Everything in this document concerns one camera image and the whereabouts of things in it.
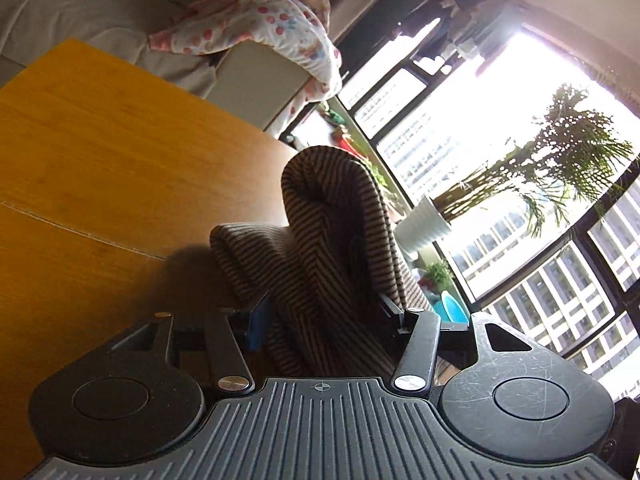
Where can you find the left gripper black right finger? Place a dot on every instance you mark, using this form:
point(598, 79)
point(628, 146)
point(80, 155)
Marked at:
point(396, 323)

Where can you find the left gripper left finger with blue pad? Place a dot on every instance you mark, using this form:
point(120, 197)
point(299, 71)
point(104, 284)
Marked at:
point(251, 325)

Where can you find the brown striped knit sweater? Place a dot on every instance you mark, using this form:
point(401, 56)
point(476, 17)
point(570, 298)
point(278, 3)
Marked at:
point(325, 270)

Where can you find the hanging clothes on rack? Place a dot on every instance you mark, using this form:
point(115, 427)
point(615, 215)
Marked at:
point(469, 28)

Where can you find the blue plastic basin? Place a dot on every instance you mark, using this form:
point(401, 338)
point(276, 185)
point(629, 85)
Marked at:
point(450, 311)

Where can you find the white ribbed plant pot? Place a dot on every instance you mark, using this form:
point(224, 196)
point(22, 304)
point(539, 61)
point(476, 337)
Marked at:
point(422, 226)

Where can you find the tall potted palm plant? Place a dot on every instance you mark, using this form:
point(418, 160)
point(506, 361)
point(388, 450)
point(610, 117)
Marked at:
point(574, 156)

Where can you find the pink dotted white blanket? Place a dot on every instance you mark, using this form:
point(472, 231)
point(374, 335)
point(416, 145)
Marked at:
point(297, 30)

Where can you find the beige covered sofa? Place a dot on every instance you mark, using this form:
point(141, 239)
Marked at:
point(251, 81)

